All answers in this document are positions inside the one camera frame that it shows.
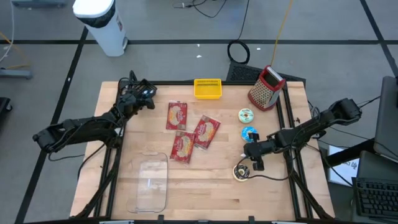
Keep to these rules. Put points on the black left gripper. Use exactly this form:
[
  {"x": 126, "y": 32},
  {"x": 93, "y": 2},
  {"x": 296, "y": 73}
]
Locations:
[{"x": 136, "y": 99}]

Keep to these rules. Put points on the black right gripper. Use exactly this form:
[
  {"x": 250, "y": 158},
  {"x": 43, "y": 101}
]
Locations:
[{"x": 259, "y": 149}]

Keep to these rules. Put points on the blue frosted toy donut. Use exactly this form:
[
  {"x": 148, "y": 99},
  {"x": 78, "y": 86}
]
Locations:
[{"x": 244, "y": 133}]

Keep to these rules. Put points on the chocolate frosted toy donut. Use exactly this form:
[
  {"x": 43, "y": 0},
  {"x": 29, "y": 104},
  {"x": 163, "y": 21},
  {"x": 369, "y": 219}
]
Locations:
[{"x": 236, "y": 174}]

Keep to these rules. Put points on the mint frosted toy donut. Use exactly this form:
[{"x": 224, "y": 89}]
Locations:
[{"x": 241, "y": 115}]

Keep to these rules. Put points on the red snack packet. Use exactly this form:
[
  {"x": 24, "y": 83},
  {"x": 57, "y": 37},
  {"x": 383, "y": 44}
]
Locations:
[
  {"x": 206, "y": 132},
  {"x": 183, "y": 146},
  {"x": 176, "y": 116}
]

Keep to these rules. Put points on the clear plastic container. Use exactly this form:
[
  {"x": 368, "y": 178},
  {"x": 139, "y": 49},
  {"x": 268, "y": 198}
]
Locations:
[{"x": 146, "y": 186}]

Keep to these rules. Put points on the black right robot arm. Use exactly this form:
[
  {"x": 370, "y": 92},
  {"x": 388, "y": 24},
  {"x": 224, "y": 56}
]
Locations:
[{"x": 311, "y": 126}]

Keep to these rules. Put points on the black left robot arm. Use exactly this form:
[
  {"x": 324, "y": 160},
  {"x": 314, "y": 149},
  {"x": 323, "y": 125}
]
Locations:
[{"x": 81, "y": 129}]

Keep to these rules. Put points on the yellow plastic basket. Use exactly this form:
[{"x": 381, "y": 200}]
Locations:
[{"x": 207, "y": 93}]

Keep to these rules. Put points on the white trash can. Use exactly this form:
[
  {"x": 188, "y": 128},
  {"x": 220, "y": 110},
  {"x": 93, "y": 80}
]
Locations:
[{"x": 99, "y": 28}]

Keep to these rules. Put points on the white paper sheet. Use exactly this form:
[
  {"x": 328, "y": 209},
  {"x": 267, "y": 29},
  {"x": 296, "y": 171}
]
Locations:
[{"x": 345, "y": 171}]

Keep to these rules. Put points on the grey stand foot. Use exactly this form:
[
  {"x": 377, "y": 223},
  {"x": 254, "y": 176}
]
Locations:
[{"x": 15, "y": 74}]

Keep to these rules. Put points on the black keyboard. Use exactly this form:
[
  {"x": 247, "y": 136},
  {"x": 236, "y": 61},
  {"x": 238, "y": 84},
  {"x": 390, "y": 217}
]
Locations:
[{"x": 376, "y": 199}]

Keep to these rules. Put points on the grey laptop lid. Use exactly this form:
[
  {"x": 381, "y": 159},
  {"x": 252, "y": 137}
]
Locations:
[{"x": 387, "y": 124}]

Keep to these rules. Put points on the black aluminium table frame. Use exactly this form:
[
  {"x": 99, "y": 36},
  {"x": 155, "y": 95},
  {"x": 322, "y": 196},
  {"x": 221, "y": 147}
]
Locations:
[{"x": 174, "y": 82}]

